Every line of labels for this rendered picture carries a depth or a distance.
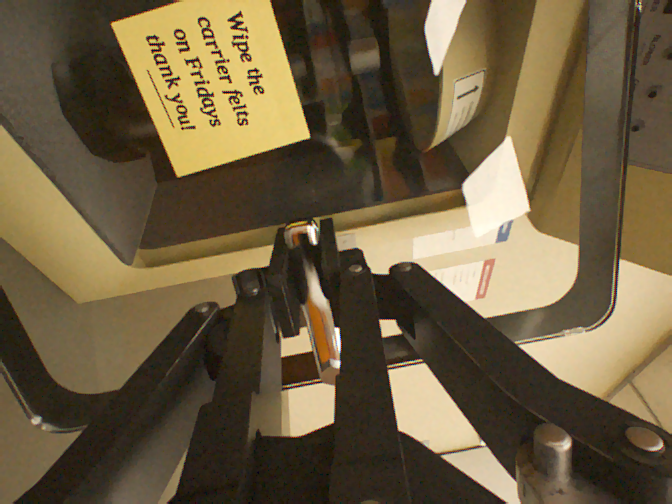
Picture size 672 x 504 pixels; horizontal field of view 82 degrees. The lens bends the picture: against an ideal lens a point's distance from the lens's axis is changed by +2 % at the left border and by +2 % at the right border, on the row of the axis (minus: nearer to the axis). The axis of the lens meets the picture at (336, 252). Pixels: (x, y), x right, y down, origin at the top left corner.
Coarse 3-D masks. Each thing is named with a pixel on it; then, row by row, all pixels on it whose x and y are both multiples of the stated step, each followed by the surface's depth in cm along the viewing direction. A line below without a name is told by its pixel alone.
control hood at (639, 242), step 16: (640, 176) 29; (656, 176) 28; (640, 192) 30; (656, 192) 29; (624, 208) 31; (640, 208) 30; (656, 208) 30; (624, 224) 32; (640, 224) 31; (656, 224) 30; (624, 240) 33; (640, 240) 32; (656, 240) 31; (624, 256) 34; (640, 256) 33; (656, 256) 32
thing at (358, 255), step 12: (348, 252) 18; (360, 252) 18; (348, 264) 17; (360, 264) 17; (372, 276) 15; (384, 276) 15; (384, 288) 14; (384, 300) 14; (396, 300) 14; (384, 312) 15; (396, 312) 14; (408, 312) 14
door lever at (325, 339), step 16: (288, 224) 18; (304, 224) 17; (288, 240) 17; (304, 240) 17; (304, 256) 18; (320, 256) 18; (304, 272) 18; (320, 272) 18; (304, 288) 18; (320, 288) 18; (304, 304) 19; (320, 304) 19; (320, 320) 19; (320, 336) 19; (336, 336) 19; (320, 352) 19; (336, 352) 20; (320, 368) 20; (336, 368) 20
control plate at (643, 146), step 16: (656, 0) 22; (656, 16) 23; (640, 32) 24; (656, 32) 23; (640, 48) 24; (656, 48) 24; (640, 64) 24; (656, 64) 24; (640, 80) 25; (656, 80) 25; (640, 96) 26; (640, 112) 26; (656, 112) 26; (656, 128) 26; (640, 144) 27; (656, 144) 27; (640, 160) 28; (656, 160) 27
